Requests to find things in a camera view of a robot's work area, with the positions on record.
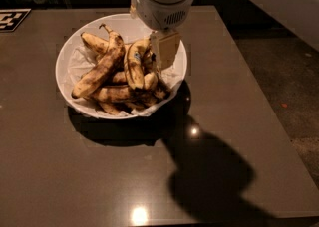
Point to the spotted banana lying low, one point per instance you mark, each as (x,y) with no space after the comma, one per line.
(116,94)

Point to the banana with dark stem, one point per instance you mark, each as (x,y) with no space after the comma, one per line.
(153,80)

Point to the white paper liner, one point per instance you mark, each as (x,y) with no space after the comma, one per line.
(75,60)

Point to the long spotted banana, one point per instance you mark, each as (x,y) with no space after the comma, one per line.
(104,68)

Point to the black white marker tag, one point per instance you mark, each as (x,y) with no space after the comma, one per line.
(10,19)

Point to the short banana at back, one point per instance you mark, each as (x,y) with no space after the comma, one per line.
(95,43)

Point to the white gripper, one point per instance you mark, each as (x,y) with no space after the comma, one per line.
(159,13)

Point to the banana with sticker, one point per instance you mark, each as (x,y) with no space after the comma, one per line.
(133,62)

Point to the small banana at front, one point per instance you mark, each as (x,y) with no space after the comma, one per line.
(110,108)

